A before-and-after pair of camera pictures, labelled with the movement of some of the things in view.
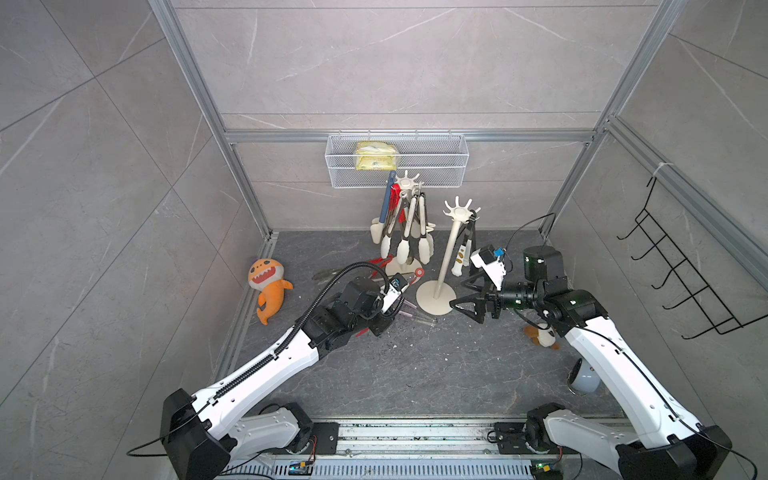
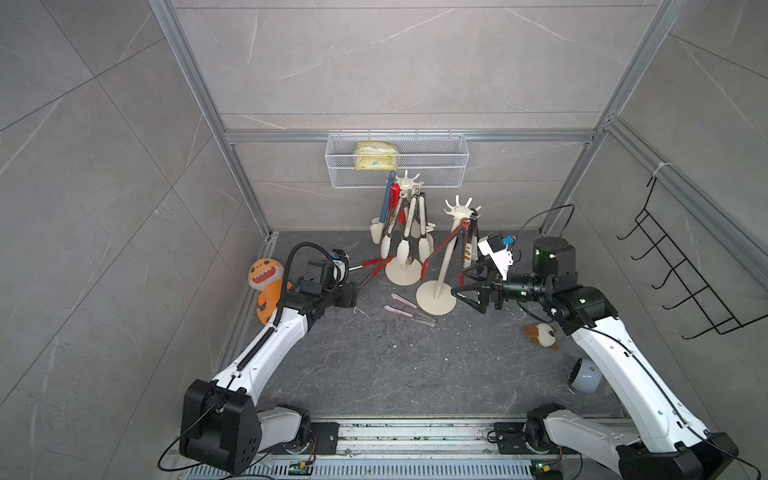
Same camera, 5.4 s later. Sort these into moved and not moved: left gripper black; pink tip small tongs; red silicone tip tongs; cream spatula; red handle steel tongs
Moved: left gripper black; red silicone tip tongs
Not moved: red handle steel tongs; pink tip small tongs; cream spatula
